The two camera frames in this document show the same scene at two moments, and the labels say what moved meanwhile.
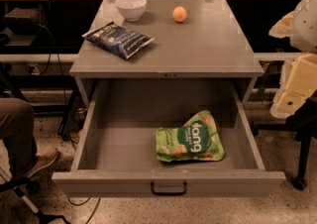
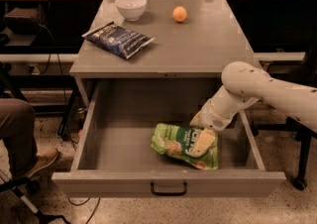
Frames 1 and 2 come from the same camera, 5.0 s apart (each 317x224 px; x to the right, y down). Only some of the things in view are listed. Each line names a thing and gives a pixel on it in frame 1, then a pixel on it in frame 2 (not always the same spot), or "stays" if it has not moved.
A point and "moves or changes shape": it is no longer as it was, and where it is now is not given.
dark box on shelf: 23,21 stays
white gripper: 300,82 to 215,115
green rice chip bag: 195,139 moves or changes shape
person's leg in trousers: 17,126 stays
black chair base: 23,184 stays
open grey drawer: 116,152 stays
